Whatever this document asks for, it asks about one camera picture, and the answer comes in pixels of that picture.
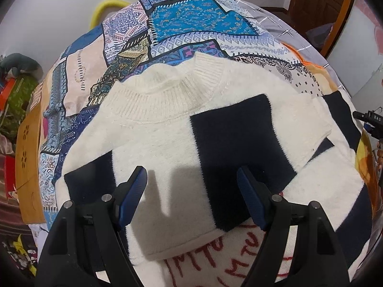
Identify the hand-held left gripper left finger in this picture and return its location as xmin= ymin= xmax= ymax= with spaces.
xmin=35 ymin=166 xmax=148 ymax=287

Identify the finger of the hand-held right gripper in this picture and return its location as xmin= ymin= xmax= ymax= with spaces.
xmin=352 ymin=110 xmax=368 ymax=124

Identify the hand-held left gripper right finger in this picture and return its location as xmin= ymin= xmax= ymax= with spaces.
xmin=236 ymin=166 xmax=351 ymax=287

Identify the white and navy knit sweater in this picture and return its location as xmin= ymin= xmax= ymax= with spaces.
xmin=55 ymin=51 xmax=374 ymax=287

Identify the white wardrobe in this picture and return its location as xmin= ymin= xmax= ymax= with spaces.
xmin=326 ymin=0 xmax=383 ymax=99

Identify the grey cloth bundle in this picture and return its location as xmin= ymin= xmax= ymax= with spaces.
xmin=304 ymin=23 xmax=336 ymax=55

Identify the wooden board with flower cutouts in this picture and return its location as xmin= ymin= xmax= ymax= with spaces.
xmin=14 ymin=83 xmax=47 ymax=225

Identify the brown wooden door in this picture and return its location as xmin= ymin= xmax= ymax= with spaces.
xmin=289 ymin=0 xmax=357 ymax=57

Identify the red striped cloth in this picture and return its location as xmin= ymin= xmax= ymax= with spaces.
xmin=0 ymin=139 xmax=34 ymax=237

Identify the grey checked bed sheet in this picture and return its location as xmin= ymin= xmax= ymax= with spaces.
xmin=230 ymin=0 xmax=344 ymax=96

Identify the black printed cloth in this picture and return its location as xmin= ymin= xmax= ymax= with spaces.
xmin=0 ymin=232 xmax=41 ymax=279

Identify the green patterned cloth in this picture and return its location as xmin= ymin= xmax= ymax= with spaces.
xmin=0 ymin=74 xmax=39 ymax=139

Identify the red box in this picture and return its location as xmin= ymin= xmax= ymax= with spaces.
xmin=0 ymin=78 xmax=18 ymax=112

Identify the grey plush toy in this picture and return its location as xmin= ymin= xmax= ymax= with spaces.
xmin=0 ymin=53 xmax=44 ymax=77

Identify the blue patchwork printed blanket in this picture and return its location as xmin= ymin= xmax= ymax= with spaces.
xmin=38 ymin=0 xmax=332 ymax=216

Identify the yellow foam tube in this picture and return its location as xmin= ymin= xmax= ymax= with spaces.
xmin=90 ymin=0 xmax=130 ymax=28

